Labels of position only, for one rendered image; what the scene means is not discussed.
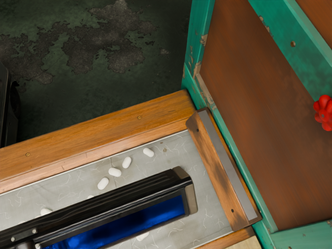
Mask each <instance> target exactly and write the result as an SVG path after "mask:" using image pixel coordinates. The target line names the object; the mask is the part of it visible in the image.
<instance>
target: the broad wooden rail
mask: <svg viewBox="0 0 332 249"><path fill-rule="evenodd" d="M196 110H197V109H196V107H195V105H194V103H193V101H192V99H191V96H190V94H189V92H188V90H187V89H183V90H180V91H177V92H174V93H171V94H167V95H164V96H161V97H158V98H155V99H152V100H149V101H146V102H143V103H140V104H136V105H133V106H130V107H127V108H124V109H121V110H118V111H115V112H112V113H109V114H105V115H102V116H99V117H97V118H94V119H91V120H87V121H84V122H81V123H78V124H74V125H71V126H68V127H65V128H62V129H59V130H56V131H53V132H50V133H47V134H44V135H40V136H37V137H34V138H31V139H28V140H25V141H22V142H19V143H16V144H13V145H9V146H6V147H3V148H0V194H3V193H6V192H9V191H12V190H15V189H18V188H20V187H23V186H26V185H29V184H32V183H35V182H38V181H41V180H43V179H46V178H49V177H52V176H55V175H58V174H61V173H64V172H67V171H69V170H72V169H75V168H78V167H81V166H84V165H87V164H90V163H92V162H95V161H98V160H101V159H104V158H107V157H110V156H113V155H115V154H118V153H121V152H124V151H127V150H130V149H133V148H136V147H139V146H141V145H144V144H147V143H150V142H153V141H156V140H159V139H162V138H164V137H167V136H170V135H173V134H176V133H179V132H182V131H185V130H187V127H186V125H185V123H186V121H187V120H188V119H189V118H190V117H191V116H192V115H193V113H194V112H195V111H196Z"/></svg>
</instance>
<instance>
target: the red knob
mask: <svg viewBox="0 0 332 249"><path fill-rule="evenodd" d="M313 108H314V110H315V111H316V114H315V120H316V121H317V122H319V123H322V128H323V129H324V130H326V131H332V99H331V97H330V96H328V95H322V96H321V97H320V98H319V100H317V101H316V102H314V105H313Z"/></svg>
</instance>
